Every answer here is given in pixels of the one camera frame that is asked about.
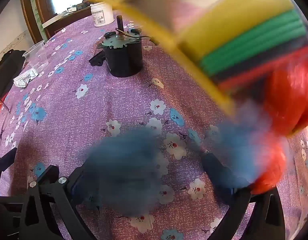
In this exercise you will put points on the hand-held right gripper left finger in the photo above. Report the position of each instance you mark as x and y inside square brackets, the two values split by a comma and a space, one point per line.
[118, 165]

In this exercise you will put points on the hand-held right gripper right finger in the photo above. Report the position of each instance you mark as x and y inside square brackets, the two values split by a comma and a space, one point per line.
[231, 152]

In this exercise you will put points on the red plastic bag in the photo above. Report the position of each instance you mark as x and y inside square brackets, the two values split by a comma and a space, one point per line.
[289, 100]

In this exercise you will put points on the pack of coloured sponges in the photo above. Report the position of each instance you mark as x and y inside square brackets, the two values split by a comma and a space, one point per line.
[244, 42]

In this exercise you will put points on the yellow cardboard box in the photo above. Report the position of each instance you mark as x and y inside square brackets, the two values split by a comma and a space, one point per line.
[149, 21]

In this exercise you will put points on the purple floral tablecloth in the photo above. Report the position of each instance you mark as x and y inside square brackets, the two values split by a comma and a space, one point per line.
[118, 100]

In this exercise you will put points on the black electric motor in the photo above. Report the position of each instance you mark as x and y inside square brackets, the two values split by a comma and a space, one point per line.
[123, 57]

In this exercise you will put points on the small white printed packet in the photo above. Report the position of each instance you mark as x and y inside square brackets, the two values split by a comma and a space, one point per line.
[25, 78]

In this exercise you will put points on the clear plastic cup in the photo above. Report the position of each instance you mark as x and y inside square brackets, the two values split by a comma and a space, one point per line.
[36, 57]

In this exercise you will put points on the black bag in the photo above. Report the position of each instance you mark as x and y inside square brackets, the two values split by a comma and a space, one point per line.
[6, 72]

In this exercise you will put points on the white plastic jar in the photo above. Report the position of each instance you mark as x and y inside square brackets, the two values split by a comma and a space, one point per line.
[101, 13]

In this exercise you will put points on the wooden window frame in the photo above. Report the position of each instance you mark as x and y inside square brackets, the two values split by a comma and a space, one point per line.
[31, 12]

